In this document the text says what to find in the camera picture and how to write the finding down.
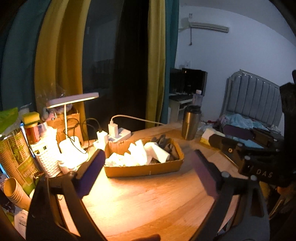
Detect blue bedding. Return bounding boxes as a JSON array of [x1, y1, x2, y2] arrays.
[[219, 113, 268, 131]]

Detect white charger with black cable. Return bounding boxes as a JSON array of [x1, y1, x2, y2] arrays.
[[82, 118, 108, 151]]

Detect black monitor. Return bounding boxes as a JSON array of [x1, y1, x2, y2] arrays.
[[169, 68, 208, 95]]

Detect air conditioner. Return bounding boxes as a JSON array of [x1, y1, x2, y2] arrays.
[[178, 18, 229, 33]]

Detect paper cup stack in bag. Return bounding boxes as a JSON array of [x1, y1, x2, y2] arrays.
[[0, 107, 39, 186]]

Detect white desk lamp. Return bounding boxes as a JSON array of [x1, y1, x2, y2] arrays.
[[46, 92, 99, 170]]

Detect cardboard tray box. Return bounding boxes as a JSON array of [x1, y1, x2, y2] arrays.
[[104, 135, 185, 178]]

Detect white power strip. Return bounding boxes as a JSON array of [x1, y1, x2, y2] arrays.
[[93, 128, 132, 150]]

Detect red labelled jar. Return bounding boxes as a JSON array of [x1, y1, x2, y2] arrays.
[[25, 123, 40, 145]]

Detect white woven basket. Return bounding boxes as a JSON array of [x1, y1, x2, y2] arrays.
[[30, 140, 61, 177]]

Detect yellow green sponge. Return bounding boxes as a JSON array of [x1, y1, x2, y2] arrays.
[[22, 111, 40, 125]]

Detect yellow curtain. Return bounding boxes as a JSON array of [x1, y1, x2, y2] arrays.
[[34, 1, 166, 131]]

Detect loose paper cup stack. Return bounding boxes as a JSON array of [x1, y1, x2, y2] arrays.
[[3, 178, 31, 211]]

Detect grey dotted socks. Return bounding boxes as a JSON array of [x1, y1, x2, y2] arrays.
[[151, 135, 179, 162]]

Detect steel travel tumbler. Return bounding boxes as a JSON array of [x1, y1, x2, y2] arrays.
[[182, 105, 202, 140]]

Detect white paper towel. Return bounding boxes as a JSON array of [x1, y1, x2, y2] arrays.
[[144, 142, 170, 163], [105, 140, 151, 167]]

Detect brown cardboard box with plush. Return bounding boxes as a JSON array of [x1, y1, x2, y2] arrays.
[[46, 112, 84, 147]]

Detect teal curtain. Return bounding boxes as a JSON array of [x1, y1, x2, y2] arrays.
[[1, 1, 179, 123]]

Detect grey padded headboard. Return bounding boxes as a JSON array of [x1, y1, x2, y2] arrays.
[[221, 69, 282, 126]]

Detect clear water bottle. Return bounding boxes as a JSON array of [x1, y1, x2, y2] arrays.
[[192, 90, 203, 107]]

